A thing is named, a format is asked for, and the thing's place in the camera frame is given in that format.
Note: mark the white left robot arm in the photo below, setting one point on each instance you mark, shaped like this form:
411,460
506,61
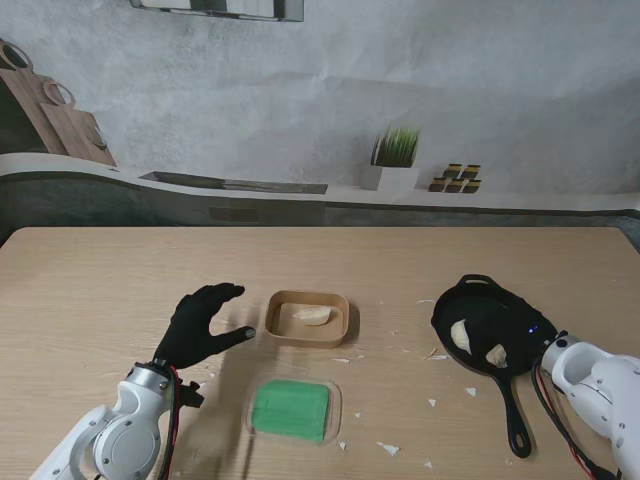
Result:
120,435

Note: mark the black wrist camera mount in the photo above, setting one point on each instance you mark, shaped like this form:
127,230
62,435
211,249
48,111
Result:
192,395

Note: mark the small wooden cutting board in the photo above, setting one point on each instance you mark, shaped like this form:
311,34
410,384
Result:
75,135

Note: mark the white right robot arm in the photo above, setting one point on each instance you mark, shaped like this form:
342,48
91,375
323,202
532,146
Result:
595,385

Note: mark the large wooden cutting board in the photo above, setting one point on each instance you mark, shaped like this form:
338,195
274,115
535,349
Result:
25,110

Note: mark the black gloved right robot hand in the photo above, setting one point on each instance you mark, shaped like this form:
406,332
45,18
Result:
520,335

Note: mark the green plant in white pot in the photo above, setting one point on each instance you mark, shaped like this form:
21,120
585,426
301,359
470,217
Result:
392,160

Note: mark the yellow black spice jar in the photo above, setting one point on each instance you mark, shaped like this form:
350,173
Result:
452,171
472,186
437,185
470,171
454,186

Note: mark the black cast iron skillet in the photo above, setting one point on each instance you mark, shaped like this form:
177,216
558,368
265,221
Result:
450,305

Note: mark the white dumpling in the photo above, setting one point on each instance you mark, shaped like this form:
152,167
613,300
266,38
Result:
312,316
460,337
496,356

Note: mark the brown paper food container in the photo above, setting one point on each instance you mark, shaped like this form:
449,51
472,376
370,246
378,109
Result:
280,330

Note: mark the clear lid with green insert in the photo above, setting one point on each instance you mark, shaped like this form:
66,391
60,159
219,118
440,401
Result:
292,410

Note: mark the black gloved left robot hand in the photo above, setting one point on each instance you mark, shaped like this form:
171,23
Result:
192,330

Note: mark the metal wall shelf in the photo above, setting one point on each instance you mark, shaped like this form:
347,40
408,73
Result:
215,9

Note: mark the dark long knife tray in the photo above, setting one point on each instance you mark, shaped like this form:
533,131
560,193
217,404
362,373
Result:
235,185

